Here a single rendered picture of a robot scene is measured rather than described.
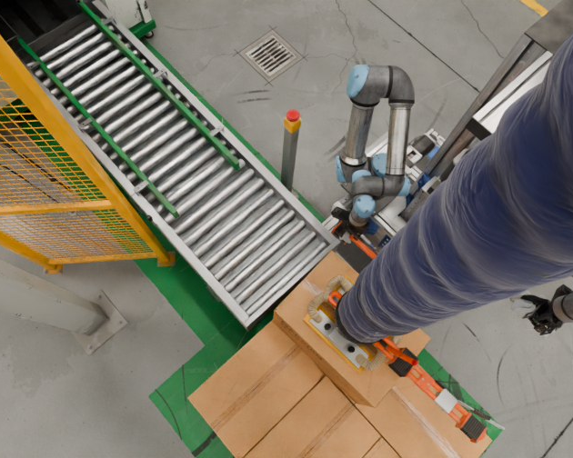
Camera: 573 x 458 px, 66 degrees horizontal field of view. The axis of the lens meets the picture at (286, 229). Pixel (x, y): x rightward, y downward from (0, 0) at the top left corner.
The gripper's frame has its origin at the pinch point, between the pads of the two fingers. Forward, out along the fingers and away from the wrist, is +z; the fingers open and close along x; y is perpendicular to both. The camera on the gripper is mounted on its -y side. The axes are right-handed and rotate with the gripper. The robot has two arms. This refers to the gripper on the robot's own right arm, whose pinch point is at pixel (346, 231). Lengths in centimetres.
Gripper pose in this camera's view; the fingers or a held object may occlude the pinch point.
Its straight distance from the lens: 199.6
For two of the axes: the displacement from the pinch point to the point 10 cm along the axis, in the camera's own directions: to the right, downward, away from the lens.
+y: 7.3, 6.5, -2.0
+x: 6.8, -6.8, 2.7
